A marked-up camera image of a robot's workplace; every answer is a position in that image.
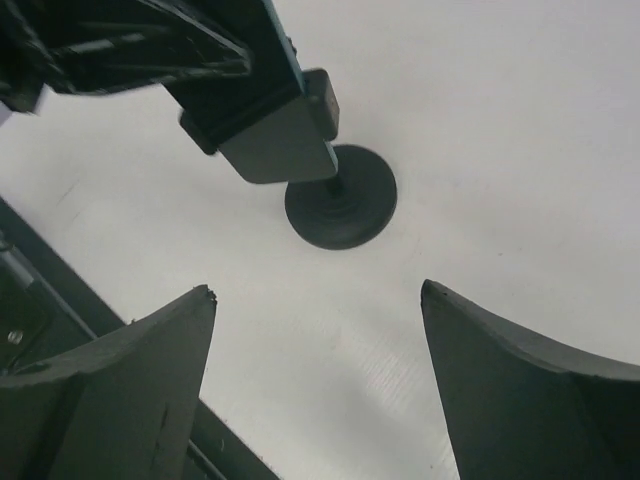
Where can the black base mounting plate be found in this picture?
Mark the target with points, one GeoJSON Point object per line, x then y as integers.
{"type": "Point", "coordinates": [47, 310]}

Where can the black round-base phone holder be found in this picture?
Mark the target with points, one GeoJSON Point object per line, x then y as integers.
{"type": "Point", "coordinates": [351, 207]}

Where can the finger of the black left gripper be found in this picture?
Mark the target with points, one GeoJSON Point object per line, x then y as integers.
{"type": "Point", "coordinates": [107, 47]}

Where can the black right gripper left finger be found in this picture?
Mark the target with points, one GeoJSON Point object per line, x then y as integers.
{"type": "Point", "coordinates": [119, 407]}

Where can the teal smartphone black screen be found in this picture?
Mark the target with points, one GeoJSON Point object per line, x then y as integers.
{"type": "Point", "coordinates": [261, 123]}

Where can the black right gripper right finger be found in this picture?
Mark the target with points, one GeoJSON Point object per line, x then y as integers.
{"type": "Point", "coordinates": [520, 405]}

